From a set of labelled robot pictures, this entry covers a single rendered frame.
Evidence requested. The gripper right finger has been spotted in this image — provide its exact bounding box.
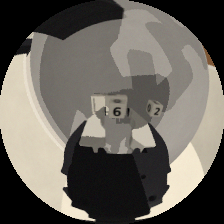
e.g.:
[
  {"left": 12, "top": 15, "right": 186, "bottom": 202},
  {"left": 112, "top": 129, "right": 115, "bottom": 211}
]
[{"left": 127, "top": 108, "right": 171, "bottom": 173}]

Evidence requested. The beige rectangular tray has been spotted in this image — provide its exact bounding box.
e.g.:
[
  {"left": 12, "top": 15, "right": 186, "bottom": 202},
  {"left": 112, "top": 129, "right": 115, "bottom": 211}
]
[{"left": 91, "top": 94, "right": 128, "bottom": 115}]

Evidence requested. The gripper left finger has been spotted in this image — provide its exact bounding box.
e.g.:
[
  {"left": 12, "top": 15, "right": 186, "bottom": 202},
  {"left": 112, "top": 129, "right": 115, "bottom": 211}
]
[{"left": 61, "top": 107, "right": 106, "bottom": 175}]

